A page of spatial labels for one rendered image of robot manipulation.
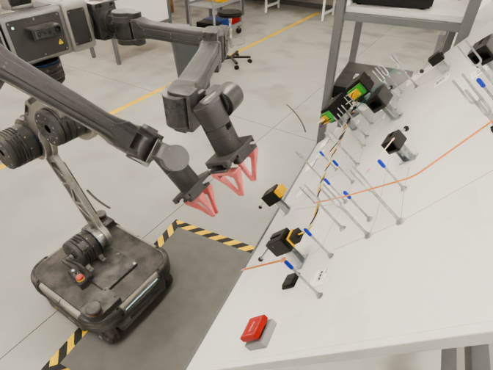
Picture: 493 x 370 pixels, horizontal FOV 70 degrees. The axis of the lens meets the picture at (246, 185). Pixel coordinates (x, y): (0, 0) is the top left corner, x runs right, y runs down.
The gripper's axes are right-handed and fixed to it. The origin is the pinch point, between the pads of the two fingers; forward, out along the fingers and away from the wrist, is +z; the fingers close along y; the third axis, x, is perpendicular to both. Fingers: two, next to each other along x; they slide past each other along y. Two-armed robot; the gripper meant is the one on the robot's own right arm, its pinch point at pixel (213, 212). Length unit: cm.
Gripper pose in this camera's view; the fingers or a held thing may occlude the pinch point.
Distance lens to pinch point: 89.5
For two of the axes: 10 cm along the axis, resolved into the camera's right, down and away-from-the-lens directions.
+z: 6.0, 7.6, 2.6
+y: 4.8, -6.0, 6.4
